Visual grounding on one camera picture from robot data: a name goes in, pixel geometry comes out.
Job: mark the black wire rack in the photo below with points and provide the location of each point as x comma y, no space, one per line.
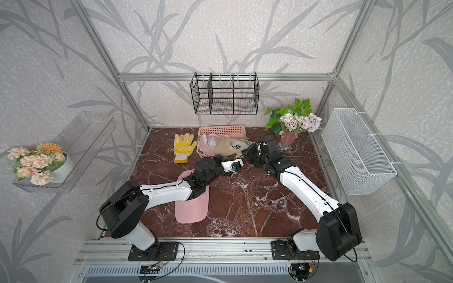
220,94

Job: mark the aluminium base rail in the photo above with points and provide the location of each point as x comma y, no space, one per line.
195,251

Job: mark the pink vase with flowers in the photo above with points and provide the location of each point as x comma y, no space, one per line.
288,122

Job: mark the white pot peach flowers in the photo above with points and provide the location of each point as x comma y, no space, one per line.
46,164

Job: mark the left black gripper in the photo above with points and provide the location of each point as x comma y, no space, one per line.
217,158

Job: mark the beige baseball cap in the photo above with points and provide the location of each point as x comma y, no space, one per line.
228,147

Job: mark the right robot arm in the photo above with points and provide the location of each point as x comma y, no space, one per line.
338,230

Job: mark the yellow work glove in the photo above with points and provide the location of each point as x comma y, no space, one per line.
183,147

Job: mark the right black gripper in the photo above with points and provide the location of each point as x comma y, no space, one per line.
248,152

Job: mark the white mesh wall basket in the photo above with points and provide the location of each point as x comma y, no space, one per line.
360,162

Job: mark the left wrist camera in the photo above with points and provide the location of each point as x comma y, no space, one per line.
232,166

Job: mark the pink plastic basket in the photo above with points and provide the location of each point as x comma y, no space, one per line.
234,132

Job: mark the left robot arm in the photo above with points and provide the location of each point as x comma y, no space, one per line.
122,212

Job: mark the pink baseball cap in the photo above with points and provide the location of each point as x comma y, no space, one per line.
207,144
193,211

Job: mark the clear acrylic shelf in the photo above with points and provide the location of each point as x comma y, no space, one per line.
81,140

